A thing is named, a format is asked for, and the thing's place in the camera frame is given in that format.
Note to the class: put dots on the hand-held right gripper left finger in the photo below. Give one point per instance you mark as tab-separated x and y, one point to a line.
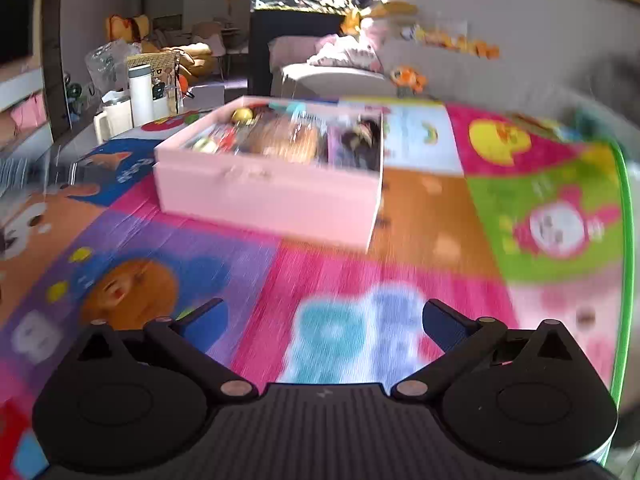
205	322

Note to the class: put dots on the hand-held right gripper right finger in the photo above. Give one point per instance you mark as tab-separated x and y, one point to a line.
447	325

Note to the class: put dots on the pink storage box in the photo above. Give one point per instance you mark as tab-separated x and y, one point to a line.
270	195

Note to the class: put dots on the bread packet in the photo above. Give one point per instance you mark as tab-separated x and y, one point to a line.
282	141

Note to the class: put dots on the colourful cartoon play mat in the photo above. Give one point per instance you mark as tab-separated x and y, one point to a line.
350	260

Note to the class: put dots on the green hoop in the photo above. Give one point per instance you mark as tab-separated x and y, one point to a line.
621	270

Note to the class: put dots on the dark haired doll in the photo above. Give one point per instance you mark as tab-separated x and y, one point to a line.
361	139

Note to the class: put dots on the yellow ball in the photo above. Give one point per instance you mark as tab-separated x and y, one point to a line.
243	115

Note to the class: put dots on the white kettle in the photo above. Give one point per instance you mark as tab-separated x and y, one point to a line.
111	119

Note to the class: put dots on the white thermos bottle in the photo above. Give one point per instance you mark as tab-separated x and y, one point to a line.
140	95

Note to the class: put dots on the beige patterned box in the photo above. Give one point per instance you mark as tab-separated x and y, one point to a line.
162	77

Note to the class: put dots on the orange clownfish plush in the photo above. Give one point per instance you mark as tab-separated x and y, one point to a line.
407	78

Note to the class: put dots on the grey sofa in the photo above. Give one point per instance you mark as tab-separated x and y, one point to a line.
380	72

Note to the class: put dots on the clear plastic bag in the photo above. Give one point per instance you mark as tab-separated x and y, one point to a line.
106	64

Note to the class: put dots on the row of yellow plush toys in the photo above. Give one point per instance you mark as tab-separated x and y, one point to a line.
455	40

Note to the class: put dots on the large yellow plush bear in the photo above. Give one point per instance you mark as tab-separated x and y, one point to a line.
150	40

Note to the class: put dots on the black fish tank cabinet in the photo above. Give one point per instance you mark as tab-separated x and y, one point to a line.
292	47

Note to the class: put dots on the pink plush pillow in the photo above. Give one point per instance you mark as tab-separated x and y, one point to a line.
347	54

